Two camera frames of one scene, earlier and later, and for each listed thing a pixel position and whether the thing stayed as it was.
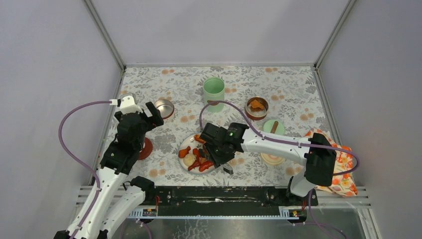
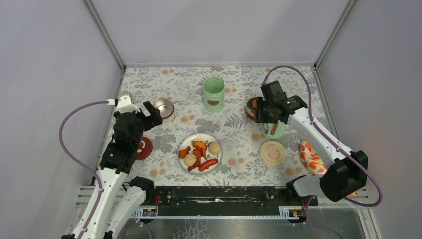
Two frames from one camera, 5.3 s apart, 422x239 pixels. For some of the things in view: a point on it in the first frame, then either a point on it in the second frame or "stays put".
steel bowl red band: [165, 107] stays put
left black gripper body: [144, 117] stays put
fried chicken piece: [255, 104] stays put
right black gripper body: [217, 155] -> [264, 113]
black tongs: [228, 171] -> [266, 127]
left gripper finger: [157, 119] stays put
